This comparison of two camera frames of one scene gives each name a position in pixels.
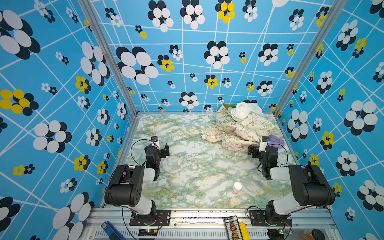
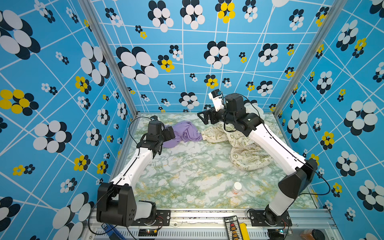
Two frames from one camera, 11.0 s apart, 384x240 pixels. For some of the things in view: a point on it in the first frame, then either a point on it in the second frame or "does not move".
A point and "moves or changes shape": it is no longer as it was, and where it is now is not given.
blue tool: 112,232 does not move
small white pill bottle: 236,187 does not move
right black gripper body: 256,153 to 216,117
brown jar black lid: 312,234 does not move
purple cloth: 275,141 moves or changes shape
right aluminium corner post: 331,17 does not move
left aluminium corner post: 100,29 does not move
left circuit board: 147,232 does not move
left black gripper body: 163,155 to 165,136
